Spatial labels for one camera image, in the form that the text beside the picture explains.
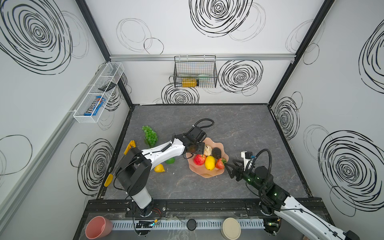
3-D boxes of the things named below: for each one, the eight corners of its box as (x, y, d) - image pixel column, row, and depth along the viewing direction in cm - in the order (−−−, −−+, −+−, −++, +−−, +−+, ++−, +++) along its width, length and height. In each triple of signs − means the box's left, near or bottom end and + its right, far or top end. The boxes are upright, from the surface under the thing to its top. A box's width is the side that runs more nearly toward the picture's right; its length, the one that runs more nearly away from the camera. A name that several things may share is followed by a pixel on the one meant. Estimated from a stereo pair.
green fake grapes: (136, 133, 105) (134, 130, 102) (146, 126, 109) (145, 122, 106) (150, 148, 98) (149, 145, 94) (161, 139, 102) (159, 136, 98)
